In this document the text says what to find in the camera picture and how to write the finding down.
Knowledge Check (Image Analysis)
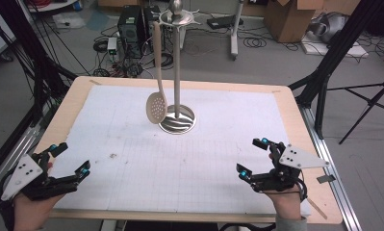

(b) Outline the metal utensil stand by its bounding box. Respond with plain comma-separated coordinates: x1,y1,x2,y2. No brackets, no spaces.
157,0,202,135

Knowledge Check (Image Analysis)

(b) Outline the black computer tower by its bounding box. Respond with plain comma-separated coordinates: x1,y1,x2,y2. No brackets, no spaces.
116,4,147,60
143,5,166,52

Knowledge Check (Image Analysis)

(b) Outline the coiled black cable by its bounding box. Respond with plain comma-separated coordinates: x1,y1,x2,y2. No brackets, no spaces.
152,52,175,69
243,37,268,49

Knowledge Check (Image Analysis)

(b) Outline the thin wooden stick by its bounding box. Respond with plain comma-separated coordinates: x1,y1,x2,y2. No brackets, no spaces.
306,196,329,221

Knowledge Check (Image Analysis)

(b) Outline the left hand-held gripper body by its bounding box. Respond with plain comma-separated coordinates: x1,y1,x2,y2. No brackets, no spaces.
0,151,81,202

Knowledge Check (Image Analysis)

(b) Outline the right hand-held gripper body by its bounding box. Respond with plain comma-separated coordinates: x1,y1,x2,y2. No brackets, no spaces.
249,141,331,194

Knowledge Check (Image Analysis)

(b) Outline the grey tape piece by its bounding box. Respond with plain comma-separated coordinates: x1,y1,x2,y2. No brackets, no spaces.
316,173,337,185

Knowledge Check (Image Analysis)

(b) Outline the brown cardboard box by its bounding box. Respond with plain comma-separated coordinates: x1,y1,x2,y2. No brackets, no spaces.
264,0,325,44

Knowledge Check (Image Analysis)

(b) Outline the beige slotted spoon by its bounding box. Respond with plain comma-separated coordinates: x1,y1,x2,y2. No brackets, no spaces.
145,20,169,125

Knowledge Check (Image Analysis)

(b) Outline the person's left hand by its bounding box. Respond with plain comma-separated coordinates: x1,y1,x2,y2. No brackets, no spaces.
13,192,66,231

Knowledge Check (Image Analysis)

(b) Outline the white grid paper mat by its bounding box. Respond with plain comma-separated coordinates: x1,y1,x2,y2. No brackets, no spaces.
49,85,311,217

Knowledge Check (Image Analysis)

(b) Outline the aluminium rail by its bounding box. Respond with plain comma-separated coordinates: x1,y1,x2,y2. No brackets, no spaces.
298,105,364,231
0,124,42,210

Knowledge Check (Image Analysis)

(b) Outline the black frame strut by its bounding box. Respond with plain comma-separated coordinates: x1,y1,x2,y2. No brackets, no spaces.
0,0,79,127
288,0,384,141

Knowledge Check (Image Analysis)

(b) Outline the white flat board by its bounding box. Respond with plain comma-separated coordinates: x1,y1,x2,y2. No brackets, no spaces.
299,40,371,59

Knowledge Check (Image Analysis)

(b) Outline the white floor stand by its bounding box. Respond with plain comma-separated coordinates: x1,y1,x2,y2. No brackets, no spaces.
229,0,245,62

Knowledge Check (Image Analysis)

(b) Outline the person's right hand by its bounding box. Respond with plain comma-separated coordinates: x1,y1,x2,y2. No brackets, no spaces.
264,188,303,221

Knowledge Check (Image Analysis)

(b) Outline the grey bag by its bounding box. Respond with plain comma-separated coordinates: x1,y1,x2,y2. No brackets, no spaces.
308,12,349,44

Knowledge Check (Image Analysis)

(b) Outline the white box with green light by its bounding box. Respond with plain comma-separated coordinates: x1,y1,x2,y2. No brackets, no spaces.
107,37,118,56

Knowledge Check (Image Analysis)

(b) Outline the black flat device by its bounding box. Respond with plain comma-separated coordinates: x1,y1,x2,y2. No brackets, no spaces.
206,14,244,31

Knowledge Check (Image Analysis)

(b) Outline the black tripod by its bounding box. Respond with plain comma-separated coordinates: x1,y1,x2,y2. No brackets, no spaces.
327,76,384,145

